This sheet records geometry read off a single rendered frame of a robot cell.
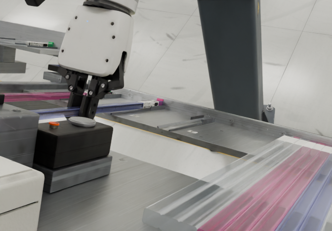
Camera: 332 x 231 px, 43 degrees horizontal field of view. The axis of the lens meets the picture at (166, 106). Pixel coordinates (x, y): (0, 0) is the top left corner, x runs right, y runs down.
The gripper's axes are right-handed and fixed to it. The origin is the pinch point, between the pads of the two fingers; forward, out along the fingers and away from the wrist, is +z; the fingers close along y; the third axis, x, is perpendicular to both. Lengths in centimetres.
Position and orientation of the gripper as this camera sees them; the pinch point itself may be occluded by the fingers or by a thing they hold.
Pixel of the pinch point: (81, 107)
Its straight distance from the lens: 64.8
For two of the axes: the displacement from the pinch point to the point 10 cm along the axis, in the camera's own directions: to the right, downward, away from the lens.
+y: 8.7, 2.2, -4.4
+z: -2.5, 9.7, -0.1
